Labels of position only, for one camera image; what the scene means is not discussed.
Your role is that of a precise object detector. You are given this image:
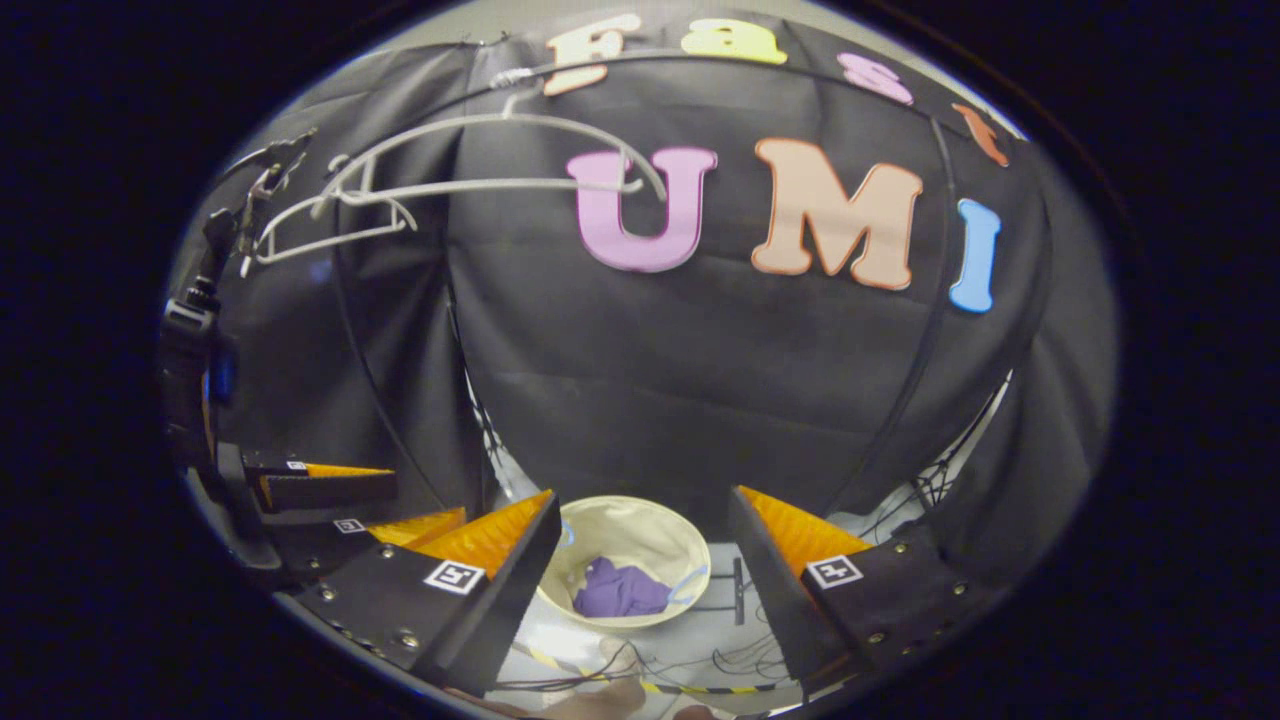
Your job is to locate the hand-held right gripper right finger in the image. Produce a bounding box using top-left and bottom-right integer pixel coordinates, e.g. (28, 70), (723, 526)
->
(727, 486), (969, 696)

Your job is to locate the yellow black floor tape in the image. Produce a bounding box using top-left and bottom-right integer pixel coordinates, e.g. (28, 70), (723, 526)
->
(510, 643), (793, 697)

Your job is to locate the cream laundry hamper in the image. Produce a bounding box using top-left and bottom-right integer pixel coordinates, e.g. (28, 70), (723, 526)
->
(535, 495), (713, 631)

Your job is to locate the black clothes rack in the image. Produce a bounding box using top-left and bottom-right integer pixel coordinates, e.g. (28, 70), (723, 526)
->
(328, 50), (961, 511)

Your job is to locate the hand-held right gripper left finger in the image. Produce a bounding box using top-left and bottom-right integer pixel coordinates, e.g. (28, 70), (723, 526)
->
(290, 490), (563, 699)

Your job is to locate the black floor cable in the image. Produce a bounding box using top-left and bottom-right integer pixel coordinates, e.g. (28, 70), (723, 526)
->
(495, 640), (646, 693)

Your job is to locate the white clothes hanger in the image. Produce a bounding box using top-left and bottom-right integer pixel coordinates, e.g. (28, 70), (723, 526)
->
(312, 66), (669, 223)
(255, 155), (419, 266)

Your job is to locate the purple knit shirt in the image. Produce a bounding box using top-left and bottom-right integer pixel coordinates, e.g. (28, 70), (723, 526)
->
(572, 556), (673, 619)

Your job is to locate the black clamp stand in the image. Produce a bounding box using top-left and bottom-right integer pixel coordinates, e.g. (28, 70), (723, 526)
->
(200, 128), (319, 301)

